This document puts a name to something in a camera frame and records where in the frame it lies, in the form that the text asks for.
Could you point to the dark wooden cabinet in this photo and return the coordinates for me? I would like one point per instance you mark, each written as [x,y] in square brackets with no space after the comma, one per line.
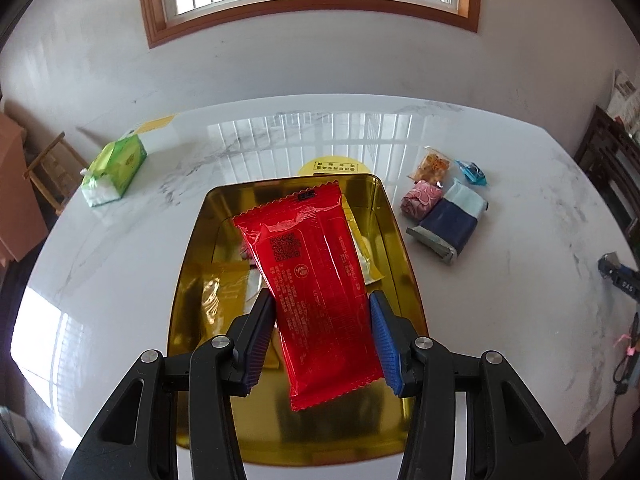
[615,160]

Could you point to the light wooden chair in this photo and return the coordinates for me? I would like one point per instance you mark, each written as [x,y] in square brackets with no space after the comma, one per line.
[55,165]

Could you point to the red snack packet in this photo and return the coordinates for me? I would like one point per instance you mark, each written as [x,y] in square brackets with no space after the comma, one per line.
[315,285]

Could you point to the pink ribbon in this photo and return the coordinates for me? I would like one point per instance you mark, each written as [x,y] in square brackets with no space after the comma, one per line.
[622,340]

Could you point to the small blue candy packet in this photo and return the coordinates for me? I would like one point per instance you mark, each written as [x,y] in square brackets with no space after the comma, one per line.
[472,172]

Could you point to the clear bag of orange snacks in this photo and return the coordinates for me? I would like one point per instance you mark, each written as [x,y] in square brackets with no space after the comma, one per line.
[431,166]

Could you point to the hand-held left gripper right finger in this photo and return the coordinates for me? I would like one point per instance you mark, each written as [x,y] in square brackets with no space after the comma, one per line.
[382,345]

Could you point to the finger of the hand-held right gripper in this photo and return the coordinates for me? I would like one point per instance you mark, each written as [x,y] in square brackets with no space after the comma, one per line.
[625,282]

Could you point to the white and yellow box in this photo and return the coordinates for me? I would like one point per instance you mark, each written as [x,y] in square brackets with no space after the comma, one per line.
[155,135]

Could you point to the green tissue pack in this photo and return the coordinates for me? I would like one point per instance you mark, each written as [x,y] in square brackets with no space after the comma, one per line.
[120,160]

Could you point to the orange cloth covered furniture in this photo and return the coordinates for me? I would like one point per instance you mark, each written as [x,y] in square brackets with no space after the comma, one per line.
[15,185]

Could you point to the navy and light blue packet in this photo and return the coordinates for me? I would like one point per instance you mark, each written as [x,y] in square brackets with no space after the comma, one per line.
[450,220]

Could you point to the gold lined dark red tin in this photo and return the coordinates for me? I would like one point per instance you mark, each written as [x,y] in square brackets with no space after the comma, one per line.
[350,425]

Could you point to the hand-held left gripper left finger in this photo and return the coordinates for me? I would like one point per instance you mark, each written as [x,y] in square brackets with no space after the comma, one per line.
[257,345]

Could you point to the stack of papers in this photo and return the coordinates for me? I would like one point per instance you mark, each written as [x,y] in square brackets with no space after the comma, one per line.
[625,100]

